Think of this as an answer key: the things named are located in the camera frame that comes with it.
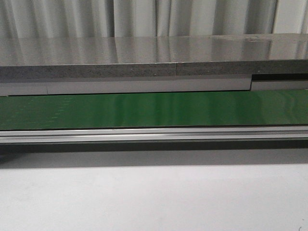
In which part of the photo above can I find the green conveyor belt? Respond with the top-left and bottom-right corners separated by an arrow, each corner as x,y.
0,90 -> 308,130

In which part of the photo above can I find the aluminium conveyor front rail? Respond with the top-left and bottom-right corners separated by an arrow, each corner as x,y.
0,126 -> 308,144

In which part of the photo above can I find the white pleated curtain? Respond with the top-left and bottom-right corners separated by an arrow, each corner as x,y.
0,0 -> 308,38

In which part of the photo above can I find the grey stone counter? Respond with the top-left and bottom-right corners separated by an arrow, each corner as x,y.
0,34 -> 308,82

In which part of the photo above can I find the grey conveyor back rail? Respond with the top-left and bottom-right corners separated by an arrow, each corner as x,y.
0,73 -> 308,96

